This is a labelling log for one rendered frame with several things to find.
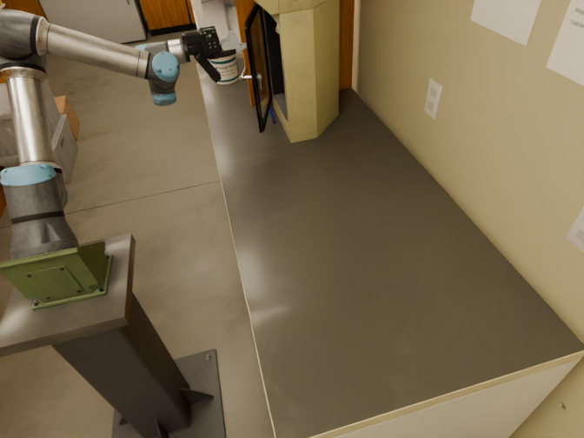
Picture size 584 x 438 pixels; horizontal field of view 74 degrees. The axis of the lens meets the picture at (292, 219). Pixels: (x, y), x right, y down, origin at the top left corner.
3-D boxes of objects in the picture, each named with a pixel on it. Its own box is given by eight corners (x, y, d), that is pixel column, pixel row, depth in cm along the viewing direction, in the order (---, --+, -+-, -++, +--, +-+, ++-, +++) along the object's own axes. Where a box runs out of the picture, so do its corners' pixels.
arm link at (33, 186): (3, 219, 91) (-10, 162, 90) (17, 221, 103) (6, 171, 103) (61, 209, 96) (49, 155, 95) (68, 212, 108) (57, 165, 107)
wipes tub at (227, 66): (236, 72, 208) (232, 43, 198) (241, 82, 198) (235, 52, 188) (213, 76, 206) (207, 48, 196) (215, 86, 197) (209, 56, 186)
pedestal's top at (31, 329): (1, 357, 97) (-9, 349, 94) (31, 264, 120) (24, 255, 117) (129, 324, 101) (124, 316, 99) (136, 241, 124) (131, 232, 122)
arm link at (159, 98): (155, 96, 117) (146, 61, 116) (152, 108, 127) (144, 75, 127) (181, 95, 120) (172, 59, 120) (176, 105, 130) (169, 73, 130)
